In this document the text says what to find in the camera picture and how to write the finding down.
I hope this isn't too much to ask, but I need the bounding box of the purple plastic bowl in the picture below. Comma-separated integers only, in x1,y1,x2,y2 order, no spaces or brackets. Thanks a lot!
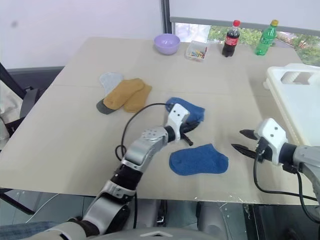
153,33,181,56

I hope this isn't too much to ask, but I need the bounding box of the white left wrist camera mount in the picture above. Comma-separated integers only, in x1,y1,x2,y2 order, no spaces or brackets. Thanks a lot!
163,103,191,145

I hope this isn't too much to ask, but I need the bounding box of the beige bag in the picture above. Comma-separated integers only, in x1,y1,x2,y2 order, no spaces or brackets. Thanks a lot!
0,79,24,142

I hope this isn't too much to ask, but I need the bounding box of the green bottle with yellow cap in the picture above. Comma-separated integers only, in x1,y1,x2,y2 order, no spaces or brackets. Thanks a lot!
254,19,279,56

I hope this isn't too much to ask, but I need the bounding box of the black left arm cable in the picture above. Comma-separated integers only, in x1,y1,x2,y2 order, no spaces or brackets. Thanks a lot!
115,102,176,166

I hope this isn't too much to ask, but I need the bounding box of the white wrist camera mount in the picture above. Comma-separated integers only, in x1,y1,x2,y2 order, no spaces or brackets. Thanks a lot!
163,103,191,145
253,117,288,166

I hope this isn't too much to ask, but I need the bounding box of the clear box of coloured clips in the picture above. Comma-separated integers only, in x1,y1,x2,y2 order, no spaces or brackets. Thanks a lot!
184,40,210,62

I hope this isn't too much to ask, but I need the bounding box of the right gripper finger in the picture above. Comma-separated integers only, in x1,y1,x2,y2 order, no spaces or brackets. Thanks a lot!
239,129,257,141
230,143,257,159

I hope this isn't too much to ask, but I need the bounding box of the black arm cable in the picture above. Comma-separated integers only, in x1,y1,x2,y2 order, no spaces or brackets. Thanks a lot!
115,102,176,166
252,148,320,223

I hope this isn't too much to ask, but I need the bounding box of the blue denim fabric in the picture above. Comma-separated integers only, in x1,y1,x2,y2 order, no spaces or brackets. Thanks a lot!
0,220,60,240

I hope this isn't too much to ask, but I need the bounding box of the mustard yellow sock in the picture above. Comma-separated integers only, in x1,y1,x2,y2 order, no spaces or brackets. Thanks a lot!
103,78,146,110
122,83,153,113

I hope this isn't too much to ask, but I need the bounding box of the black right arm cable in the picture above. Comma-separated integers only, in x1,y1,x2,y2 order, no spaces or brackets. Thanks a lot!
252,148,320,223

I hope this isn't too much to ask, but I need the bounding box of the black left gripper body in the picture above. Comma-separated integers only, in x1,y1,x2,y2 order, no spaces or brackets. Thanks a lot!
179,119,193,137

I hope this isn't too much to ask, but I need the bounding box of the blue sock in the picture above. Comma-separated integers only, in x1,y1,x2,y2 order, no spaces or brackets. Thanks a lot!
165,96,206,126
168,143,230,177

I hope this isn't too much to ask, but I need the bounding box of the black chair frame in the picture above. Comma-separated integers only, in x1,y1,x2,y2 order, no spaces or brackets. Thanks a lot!
0,62,42,141

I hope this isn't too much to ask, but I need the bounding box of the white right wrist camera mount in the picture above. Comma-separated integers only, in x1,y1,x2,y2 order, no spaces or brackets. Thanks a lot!
253,117,288,166

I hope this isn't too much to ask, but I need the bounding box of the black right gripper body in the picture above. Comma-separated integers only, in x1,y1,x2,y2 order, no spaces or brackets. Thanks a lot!
254,136,274,164

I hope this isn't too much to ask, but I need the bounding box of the black table frame bar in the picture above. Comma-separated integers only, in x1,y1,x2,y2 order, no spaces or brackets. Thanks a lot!
0,187,36,216

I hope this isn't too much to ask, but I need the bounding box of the cola bottle with red cap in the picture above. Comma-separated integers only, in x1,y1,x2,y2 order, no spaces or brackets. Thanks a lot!
221,19,241,58

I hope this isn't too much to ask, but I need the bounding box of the grey robot torso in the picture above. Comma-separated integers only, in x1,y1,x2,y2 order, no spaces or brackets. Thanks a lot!
32,219,208,240

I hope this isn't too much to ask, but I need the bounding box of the grey sock with dark toe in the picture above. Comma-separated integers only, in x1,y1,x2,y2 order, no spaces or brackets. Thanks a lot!
96,71,125,116

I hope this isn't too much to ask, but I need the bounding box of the dark window frame post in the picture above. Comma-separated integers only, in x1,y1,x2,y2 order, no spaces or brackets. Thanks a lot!
160,0,171,38

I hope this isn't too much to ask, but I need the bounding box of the white plastic basket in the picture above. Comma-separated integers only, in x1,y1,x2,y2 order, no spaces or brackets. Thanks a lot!
262,63,320,151

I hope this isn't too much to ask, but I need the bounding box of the grey roller blind bar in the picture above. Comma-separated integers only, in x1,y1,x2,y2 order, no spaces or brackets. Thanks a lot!
169,16,320,34

